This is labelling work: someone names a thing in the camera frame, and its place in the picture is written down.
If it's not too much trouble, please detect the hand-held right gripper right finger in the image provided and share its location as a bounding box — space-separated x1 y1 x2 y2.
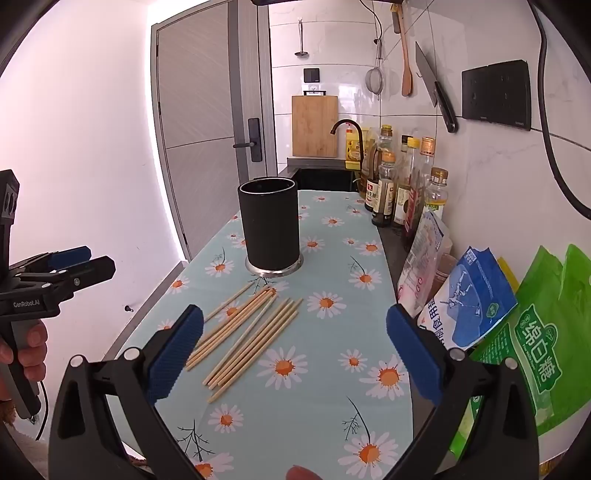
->
386 302 541 480

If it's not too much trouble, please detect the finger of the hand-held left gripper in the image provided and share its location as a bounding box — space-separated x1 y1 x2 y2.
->
22 246 93 274
18 256 116 301

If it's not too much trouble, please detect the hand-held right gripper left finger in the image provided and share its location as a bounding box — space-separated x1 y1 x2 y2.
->
48 304 205 480

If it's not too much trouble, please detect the pile of bamboo chopsticks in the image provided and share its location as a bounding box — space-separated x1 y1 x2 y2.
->
185 281 304 404

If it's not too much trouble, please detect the black cylindrical utensil holder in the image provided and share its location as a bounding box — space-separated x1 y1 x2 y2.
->
238 176 304 278

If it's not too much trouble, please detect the person's left hand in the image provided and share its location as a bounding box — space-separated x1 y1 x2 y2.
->
0 318 48 402

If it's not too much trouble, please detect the blue and white salt bag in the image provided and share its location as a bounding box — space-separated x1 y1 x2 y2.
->
418 246 518 349

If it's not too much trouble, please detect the pink and white bag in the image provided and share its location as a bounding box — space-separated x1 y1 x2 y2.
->
396 210 453 319

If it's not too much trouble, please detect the translucent plastic cup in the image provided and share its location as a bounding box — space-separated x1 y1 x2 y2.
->
434 253 458 296

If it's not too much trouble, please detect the daisy print tablecloth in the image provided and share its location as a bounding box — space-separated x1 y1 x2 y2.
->
113 189 414 480

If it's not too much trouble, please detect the yellow packet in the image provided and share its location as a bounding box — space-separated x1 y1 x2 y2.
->
496 257 521 292

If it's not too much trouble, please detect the green sugar bag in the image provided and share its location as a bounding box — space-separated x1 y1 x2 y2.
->
450 244 591 457

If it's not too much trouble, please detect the glass bottle yellow cap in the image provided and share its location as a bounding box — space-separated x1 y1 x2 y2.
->
392 137 422 228

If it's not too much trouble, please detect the grey door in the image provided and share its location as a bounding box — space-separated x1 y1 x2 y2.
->
151 0 278 261

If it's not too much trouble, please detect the black kitchen sink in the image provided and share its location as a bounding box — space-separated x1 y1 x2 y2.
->
291 166 361 192

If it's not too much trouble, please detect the tall bottle gold foil cap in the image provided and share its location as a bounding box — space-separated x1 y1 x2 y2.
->
402 137 437 252

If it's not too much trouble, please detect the yellow oil jug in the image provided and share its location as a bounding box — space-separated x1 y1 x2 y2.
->
345 128 365 169

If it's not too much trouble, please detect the glass bottle black cap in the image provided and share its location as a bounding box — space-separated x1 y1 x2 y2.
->
400 135 414 185

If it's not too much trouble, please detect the soy sauce bottle red label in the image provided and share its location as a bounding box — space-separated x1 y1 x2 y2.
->
365 126 395 213

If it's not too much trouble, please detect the black gooseneck faucet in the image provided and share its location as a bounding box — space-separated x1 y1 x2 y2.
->
329 119 366 185

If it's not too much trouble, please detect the wooden cutting board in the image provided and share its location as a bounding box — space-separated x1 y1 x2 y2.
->
291 91 339 158

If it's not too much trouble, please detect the hanging wooden spatula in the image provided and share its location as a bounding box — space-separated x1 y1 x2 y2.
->
396 4 413 97

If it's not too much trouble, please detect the hanging metal strainer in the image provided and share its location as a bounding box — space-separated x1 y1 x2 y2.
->
366 39 385 100

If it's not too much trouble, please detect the black door lock handle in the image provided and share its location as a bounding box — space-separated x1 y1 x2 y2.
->
233 117 263 162

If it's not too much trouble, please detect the black wall outlet panel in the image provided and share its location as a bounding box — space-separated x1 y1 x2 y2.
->
462 59 532 132

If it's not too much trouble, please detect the black handled cleaver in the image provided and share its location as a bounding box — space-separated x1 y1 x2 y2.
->
414 41 459 134

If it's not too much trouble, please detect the thick black cable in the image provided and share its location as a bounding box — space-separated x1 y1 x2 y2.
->
530 0 591 219

